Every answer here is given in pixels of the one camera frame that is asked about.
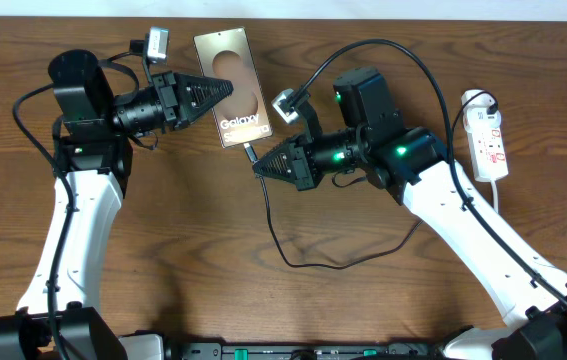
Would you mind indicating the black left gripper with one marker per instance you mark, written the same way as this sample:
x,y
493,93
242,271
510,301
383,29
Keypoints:
x,y
168,86

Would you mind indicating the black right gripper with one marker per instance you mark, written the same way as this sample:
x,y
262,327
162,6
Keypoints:
x,y
298,155

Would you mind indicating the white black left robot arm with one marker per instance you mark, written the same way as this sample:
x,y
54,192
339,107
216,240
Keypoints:
x,y
93,142

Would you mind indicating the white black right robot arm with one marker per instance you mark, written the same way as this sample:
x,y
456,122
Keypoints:
x,y
412,164

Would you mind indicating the white power strip socket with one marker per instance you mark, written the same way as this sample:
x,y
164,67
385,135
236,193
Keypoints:
x,y
482,121

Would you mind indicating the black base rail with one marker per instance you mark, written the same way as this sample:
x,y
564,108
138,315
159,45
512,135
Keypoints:
x,y
218,351

